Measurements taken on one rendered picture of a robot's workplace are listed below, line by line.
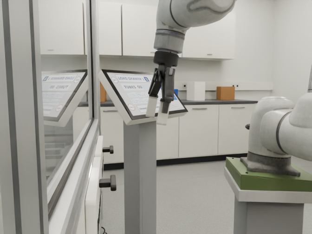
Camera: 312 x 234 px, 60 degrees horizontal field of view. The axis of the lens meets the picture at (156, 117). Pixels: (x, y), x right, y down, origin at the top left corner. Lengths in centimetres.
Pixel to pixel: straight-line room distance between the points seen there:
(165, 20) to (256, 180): 60
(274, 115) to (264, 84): 424
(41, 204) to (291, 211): 100
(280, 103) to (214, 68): 376
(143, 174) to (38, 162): 138
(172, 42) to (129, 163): 90
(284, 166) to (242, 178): 18
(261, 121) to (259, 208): 31
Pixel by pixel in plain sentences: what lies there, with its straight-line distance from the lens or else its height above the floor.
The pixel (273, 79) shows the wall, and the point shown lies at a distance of 538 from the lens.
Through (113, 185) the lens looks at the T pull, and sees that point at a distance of 58.
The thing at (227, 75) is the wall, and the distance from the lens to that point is 489.
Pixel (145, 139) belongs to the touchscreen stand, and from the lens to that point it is 151.
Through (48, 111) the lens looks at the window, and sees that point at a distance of 29.
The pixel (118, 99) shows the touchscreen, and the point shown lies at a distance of 129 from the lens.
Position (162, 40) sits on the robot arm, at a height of 125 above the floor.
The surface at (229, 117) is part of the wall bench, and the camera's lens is 412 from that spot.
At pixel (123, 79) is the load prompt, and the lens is 142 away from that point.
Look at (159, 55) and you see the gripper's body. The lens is 82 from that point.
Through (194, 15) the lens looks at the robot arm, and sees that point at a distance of 70.
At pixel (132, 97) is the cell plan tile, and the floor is 106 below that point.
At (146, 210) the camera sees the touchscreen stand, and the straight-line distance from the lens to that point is 165.
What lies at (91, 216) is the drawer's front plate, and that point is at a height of 90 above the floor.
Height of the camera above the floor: 111
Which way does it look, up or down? 6 degrees down
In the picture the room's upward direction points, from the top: straight up
